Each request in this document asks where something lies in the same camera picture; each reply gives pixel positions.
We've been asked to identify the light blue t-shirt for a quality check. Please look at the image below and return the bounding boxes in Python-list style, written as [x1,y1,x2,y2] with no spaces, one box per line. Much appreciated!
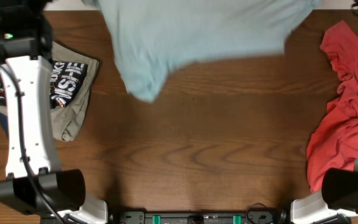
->
[89,0,319,102]

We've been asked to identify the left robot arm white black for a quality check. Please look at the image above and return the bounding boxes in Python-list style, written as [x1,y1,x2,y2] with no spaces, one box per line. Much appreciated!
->
[0,0,109,223]

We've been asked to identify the beige folded garment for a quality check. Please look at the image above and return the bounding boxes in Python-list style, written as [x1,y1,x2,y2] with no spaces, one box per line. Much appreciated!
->
[0,41,99,142]

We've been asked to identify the black printed folded shirt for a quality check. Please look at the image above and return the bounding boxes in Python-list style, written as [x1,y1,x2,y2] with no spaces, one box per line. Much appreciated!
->
[0,57,88,112]

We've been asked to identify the red t-shirt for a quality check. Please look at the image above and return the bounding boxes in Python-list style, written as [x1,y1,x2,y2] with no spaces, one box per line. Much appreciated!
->
[306,21,358,192]

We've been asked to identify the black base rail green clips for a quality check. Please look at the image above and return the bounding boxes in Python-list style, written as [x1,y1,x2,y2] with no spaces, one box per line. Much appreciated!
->
[109,203,290,224]

